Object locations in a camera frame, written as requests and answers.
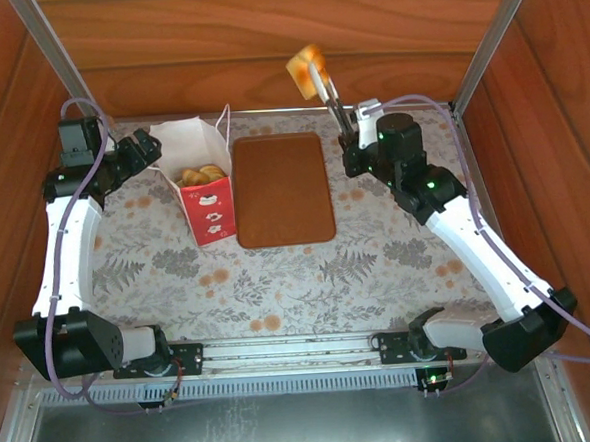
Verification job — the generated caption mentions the metal tongs with white tips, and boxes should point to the metal tongs with white tips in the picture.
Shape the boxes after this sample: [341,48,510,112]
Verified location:
[307,59,356,141]

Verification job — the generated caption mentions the square fake toast cube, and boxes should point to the square fake toast cube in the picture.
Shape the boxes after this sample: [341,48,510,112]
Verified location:
[284,42,330,101]

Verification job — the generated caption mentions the white and red paper bag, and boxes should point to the white and red paper bag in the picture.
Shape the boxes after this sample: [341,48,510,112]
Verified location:
[145,103,240,251]

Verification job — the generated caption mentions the brown tray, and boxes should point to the brown tray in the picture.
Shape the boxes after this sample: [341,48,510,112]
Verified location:
[230,131,338,251]

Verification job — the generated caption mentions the floral tablecloth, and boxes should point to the floral tablecloth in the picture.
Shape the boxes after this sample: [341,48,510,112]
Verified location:
[31,98,526,350]

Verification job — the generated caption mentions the circuit board with green light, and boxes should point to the circuit board with green light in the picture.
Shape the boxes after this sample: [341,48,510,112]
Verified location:
[416,365,457,393]

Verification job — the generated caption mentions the shiny metal sheet panel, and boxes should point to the shiny metal sheet panel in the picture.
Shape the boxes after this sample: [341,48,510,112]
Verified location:
[15,374,565,442]

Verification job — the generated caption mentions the aluminium table edge rail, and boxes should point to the aluminium table edge rail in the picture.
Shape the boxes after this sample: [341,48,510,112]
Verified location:
[448,97,535,325]
[102,97,454,128]

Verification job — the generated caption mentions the aluminium frame post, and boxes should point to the aluminium frame post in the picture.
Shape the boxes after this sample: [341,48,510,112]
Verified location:
[444,0,551,115]
[8,0,106,142]

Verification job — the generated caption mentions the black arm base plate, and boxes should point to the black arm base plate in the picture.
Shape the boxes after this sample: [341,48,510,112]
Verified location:
[110,341,205,381]
[376,326,469,366]

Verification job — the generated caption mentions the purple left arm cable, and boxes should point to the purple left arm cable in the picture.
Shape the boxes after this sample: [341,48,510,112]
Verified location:
[31,93,180,421]

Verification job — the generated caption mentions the aluminium front rail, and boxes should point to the aluminium front rail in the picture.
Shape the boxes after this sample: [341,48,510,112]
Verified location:
[14,317,555,389]

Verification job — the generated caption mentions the small cable connector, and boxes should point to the small cable connector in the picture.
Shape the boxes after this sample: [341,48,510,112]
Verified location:
[159,385,182,409]

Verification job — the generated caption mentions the grey slotted cable duct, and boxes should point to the grey slotted cable duct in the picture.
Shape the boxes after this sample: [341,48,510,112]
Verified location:
[34,358,541,411]

